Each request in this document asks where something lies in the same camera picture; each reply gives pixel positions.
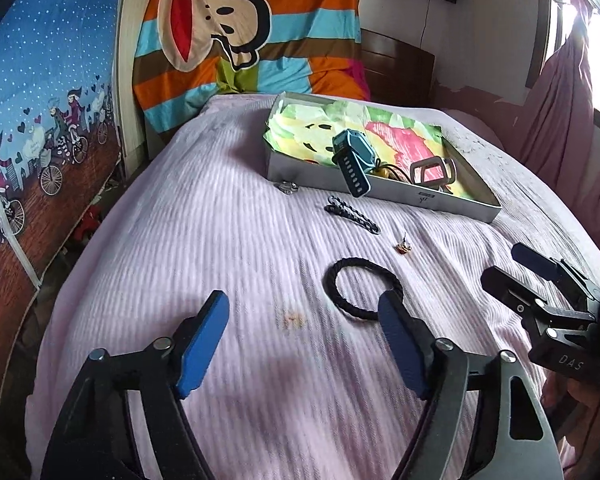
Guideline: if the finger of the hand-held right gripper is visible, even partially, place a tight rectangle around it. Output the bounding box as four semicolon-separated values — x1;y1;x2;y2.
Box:
481;266;596;331
511;242;600;306

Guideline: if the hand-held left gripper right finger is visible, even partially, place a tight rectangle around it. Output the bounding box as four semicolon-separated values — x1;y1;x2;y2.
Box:
377;290;563;480

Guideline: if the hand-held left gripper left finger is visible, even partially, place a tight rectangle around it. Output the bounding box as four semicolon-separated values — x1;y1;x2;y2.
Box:
40;290;231;480

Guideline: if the black round hair tie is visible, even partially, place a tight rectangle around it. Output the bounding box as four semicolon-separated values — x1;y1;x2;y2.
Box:
324;257;402;320

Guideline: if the shallow grey box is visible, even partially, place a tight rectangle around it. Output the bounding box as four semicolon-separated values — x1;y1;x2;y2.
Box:
266;91;502;224

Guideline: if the light blue wristwatch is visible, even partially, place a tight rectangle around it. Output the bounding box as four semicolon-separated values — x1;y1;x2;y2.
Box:
330;129;376;197

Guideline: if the person's right hand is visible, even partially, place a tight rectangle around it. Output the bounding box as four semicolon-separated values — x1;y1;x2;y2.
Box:
545;377;600;441

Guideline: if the pink ribbed bedsheet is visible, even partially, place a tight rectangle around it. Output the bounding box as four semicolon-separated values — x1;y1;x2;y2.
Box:
27;92;600;480

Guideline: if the pink pillow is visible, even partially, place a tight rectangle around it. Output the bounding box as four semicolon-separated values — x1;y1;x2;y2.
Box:
437;107;506;151

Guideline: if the pink curtain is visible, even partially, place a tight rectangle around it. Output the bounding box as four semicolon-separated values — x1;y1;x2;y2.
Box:
517;0;600;221

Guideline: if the red toy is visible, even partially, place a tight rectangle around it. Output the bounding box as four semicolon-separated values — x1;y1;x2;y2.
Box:
77;205;104;242

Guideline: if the colourful printed cloth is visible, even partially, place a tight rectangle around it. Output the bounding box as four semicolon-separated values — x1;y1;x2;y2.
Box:
267;97;473;196

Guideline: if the dark wooden headboard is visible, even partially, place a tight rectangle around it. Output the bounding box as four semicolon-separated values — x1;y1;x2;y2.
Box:
357;27;437;108

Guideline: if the striped monkey print blanket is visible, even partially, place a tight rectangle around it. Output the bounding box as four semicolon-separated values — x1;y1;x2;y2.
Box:
132;0;371;133

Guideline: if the black braided bracelet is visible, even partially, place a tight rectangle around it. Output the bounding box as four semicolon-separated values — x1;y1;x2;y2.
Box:
324;199;382;235

